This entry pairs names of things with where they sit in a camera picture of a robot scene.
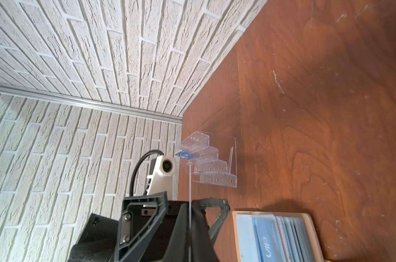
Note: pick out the clear plastic organizer box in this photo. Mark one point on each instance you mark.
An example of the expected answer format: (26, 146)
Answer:
(217, 163)

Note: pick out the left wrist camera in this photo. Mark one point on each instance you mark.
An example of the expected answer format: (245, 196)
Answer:
(161, 176)

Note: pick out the blue item in box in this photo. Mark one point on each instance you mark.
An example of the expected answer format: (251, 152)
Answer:
(187, 155)

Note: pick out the tan leather card holder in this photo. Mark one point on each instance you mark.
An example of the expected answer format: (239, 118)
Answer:
(276, 237)

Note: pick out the left corner aluminium post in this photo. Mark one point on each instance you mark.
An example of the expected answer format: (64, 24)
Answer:
(86, 103)

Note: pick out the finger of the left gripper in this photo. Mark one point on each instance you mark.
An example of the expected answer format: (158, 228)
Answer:
(224, 209)
(141, 216)

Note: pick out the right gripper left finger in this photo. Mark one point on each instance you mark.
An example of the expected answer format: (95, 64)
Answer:
(178, 246)

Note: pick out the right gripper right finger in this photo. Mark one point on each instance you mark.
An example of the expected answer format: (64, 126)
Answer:
(201, 246)

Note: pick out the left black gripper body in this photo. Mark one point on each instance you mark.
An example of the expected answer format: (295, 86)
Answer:
(99, 238)

